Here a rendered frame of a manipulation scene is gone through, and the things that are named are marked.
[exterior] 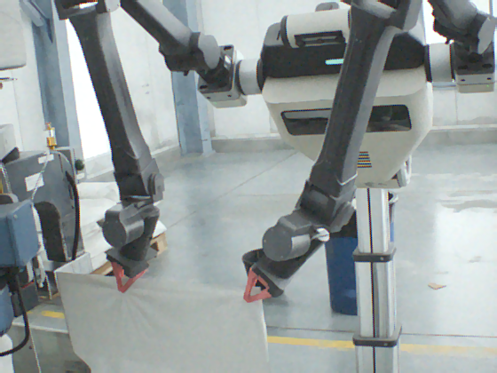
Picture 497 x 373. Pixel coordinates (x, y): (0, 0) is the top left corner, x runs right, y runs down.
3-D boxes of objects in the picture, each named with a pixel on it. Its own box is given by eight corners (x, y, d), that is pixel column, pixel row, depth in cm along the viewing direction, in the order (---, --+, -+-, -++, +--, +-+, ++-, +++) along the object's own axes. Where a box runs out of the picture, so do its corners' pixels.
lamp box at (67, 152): (86, 180, 145) (81, 145, 143) (75, 185, 141) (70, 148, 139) (65, 181, 148) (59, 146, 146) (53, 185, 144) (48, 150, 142)
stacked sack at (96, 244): (128, 242, 444) (125, 224, 441) (79, 272, 384) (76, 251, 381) (85, 240, 460) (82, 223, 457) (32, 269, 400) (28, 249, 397)
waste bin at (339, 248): (407, 286, 363) (404, 186, 350) (394, 321, 317) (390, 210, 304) (335, 284, 382) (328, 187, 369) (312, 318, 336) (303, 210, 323)
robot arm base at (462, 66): (453, 27, 121) (454, 75, 117) (449, 6, 114) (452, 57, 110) (493, 23, 117) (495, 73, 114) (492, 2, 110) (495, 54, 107)
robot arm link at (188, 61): (220, 47, 135) (200, 49, 137) (200, 26, 126) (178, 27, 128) (213, 83, 132) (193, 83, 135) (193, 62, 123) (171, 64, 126)
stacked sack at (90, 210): (125, 211, 439) (122, 193, 436) (71, 238, 379) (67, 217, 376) (82, 211, 456) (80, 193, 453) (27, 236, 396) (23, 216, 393)
